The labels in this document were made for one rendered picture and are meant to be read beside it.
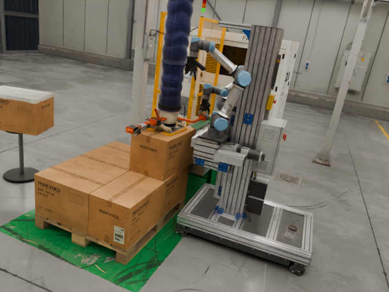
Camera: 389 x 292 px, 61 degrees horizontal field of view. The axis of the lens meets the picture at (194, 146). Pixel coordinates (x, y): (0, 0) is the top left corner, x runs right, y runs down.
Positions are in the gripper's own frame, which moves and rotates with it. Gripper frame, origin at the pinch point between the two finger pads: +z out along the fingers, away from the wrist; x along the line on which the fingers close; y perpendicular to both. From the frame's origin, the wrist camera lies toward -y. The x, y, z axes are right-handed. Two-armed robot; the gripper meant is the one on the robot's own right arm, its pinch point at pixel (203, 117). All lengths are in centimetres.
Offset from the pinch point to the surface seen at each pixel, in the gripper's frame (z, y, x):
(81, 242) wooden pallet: 105, 122, -48
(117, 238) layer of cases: 86, 120, -12
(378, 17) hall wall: -203, -905, 170
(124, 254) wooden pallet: 98, 120, -4
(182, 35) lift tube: -78, 38, -17
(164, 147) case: 20, 62, -9
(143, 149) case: 28, 61, -32
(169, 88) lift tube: -29, 40, -23
